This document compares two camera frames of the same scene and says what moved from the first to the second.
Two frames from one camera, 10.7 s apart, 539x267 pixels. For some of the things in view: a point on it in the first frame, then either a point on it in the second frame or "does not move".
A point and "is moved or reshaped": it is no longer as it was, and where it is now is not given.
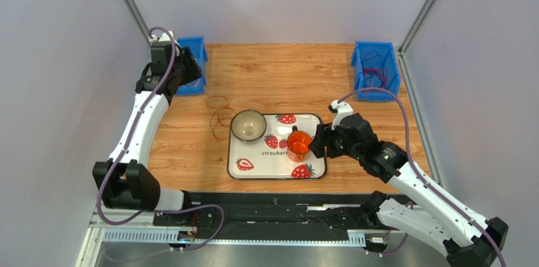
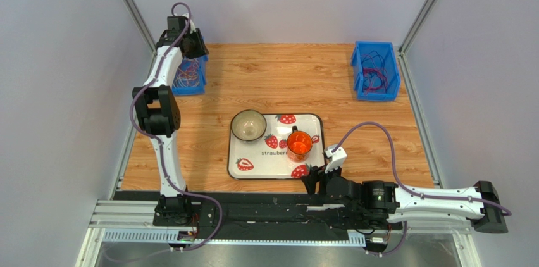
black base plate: (271, 215) does not move
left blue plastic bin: (198, 48) does not move
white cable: (192, 84) is moved or reshaped
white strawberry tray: (267, 157) does not move
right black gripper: (324, 141) to (322, 185)
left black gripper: (193, 70) to (201, 49)
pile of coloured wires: (221, 117) is moved or reshaped
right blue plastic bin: (376, 65) does not move
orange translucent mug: (298, 145) does not move
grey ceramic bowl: (248, 126) does not move
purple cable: (376, 68) to (371, 82)
